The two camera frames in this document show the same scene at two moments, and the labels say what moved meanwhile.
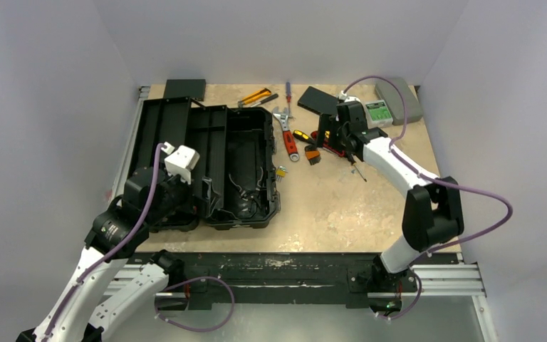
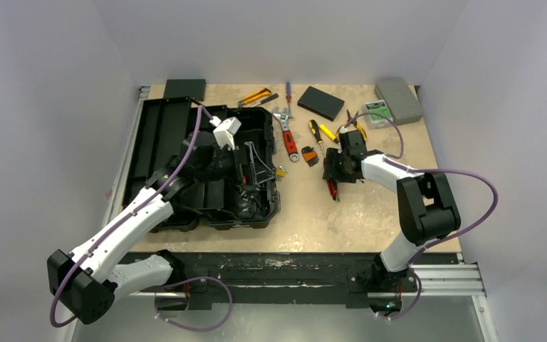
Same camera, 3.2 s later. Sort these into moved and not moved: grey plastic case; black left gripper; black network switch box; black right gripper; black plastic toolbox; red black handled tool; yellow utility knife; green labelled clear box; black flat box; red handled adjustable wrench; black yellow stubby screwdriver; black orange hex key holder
Moved: black yellow stubby screwdriver; black left gripper; black right gripper; red black handled tool
Not moved: black network switch box; red handled adjustable wrench; black plastic toolbox; grey plastic case; green labelled clear box; black flat box; black orange hex key holder; yellow utility knife
